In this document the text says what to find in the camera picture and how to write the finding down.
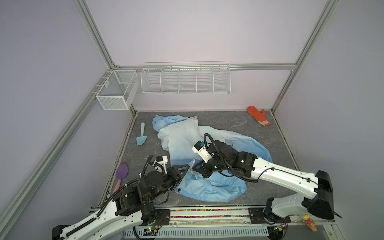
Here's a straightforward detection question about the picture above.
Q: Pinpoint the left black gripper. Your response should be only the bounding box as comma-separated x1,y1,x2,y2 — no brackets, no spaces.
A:
146,164,190,202

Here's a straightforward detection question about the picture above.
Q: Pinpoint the light blue jacket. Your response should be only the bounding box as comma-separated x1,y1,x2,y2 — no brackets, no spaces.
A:
152,116,273,202

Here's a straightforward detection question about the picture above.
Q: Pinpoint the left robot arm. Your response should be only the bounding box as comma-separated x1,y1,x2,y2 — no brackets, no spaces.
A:
52,165,189,240

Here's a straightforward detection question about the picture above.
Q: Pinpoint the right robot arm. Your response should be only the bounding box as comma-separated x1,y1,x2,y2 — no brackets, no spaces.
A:
192,141,335,224

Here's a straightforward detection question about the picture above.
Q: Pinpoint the mint green trowel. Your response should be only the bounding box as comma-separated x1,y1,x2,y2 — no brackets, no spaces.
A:
136,123,147,146

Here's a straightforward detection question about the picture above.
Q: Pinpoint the purple pink brush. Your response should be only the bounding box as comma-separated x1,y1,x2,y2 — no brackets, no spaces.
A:
113,162,129,193

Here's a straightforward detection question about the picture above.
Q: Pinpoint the green circuit board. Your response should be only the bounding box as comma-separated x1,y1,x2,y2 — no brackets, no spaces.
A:
143,228,158,237

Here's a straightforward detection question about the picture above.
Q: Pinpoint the white slotted vent strip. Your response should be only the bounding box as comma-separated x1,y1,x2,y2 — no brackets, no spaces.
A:
124,226,269,240

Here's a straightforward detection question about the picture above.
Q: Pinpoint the orange red glove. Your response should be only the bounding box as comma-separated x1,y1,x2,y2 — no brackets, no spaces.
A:
247,106,271,127

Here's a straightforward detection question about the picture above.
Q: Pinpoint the white mesh box basket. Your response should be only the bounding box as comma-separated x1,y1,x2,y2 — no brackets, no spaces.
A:
96,70,140,111

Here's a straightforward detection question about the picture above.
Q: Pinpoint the orange yellow toy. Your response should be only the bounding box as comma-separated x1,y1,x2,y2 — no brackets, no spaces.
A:
302,215,317,232

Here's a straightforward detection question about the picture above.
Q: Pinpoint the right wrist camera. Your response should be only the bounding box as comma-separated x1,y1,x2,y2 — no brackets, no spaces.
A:
192,141,212,164

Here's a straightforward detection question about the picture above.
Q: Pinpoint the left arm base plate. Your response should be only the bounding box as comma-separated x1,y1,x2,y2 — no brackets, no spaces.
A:
147,209,171,226

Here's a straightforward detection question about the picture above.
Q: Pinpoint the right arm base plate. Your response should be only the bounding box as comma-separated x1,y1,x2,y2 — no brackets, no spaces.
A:
248,207,291,225

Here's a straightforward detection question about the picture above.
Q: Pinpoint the white wire shelf basket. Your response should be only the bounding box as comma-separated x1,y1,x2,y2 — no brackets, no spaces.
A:
141,62,232,94

